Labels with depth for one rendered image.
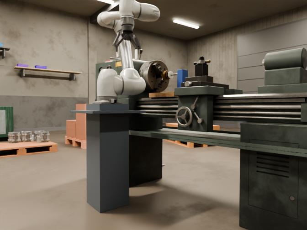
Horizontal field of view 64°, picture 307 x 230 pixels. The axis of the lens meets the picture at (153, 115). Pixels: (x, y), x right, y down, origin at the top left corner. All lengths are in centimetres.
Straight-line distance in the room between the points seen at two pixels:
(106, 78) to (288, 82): 124
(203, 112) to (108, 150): 75
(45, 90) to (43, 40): 154
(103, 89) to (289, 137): 129
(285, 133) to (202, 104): 57
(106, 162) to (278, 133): 117
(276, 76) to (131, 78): 104
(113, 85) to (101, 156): 54
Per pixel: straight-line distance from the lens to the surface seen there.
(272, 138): 161
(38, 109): 844
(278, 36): 945
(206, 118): 177
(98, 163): 188
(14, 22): 869
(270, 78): 179
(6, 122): 637
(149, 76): 234
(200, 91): 175
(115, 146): 190
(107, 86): 191
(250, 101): 174
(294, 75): 174
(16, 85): 837
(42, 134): 478
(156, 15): 183
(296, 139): 157
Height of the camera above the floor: 78
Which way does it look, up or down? 2 degrees down
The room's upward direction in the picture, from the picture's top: straight up
